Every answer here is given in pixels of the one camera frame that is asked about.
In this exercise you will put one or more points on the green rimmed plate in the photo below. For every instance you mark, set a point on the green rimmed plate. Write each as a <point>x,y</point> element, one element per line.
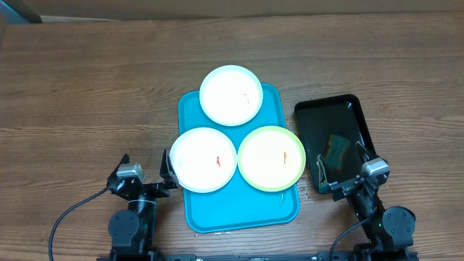
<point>271,158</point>

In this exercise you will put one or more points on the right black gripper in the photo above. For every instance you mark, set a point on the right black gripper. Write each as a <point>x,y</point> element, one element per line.
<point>346,188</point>

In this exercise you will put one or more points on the blue plastic tray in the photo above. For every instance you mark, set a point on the blue plastic tray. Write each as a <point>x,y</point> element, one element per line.
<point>237,205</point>

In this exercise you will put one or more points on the light blue rimmed plate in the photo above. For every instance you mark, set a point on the light blue rimmed plate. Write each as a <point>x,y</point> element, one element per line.
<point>231,95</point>

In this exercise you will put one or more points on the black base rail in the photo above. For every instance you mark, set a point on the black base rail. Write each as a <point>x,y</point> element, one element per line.
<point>320,256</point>

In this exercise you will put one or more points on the green yellow sponge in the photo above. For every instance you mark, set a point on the green yellow sponge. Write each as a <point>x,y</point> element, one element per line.
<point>336,151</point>

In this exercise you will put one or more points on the white plate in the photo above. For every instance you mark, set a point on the white plate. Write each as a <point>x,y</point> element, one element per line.
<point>204,159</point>

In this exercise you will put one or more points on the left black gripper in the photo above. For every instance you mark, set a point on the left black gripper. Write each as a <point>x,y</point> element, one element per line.
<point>170,180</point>

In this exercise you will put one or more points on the black plastic tray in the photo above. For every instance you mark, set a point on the black plastic tray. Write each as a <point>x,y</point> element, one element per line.
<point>339,115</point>

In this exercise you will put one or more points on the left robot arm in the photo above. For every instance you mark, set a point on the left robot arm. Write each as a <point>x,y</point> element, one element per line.
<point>132,230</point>

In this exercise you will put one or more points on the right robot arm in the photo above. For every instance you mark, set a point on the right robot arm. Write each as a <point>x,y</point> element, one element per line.
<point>389,230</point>

